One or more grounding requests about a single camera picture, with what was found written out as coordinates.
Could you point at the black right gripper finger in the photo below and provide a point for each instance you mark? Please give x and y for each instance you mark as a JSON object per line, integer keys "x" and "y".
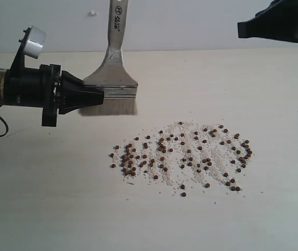
{"x": 279, "y": 22}

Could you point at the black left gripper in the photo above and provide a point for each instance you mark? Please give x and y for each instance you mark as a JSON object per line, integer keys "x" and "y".
{"x": 37, "y": 88}

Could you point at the wide wooden paint brush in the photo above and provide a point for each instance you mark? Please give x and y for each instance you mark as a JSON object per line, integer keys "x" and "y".
{"x": 119, "y": 87}

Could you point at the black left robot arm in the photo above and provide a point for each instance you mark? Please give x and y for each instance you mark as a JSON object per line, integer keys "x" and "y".
{"x": 48, "y": 87}

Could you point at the pile of rice and pellets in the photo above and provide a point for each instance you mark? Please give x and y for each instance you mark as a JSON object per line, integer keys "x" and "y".
{"x": 183, "y": 154}

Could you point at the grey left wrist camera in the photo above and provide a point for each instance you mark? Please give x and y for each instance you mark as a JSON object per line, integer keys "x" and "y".
{"x": 33, "y": 42}

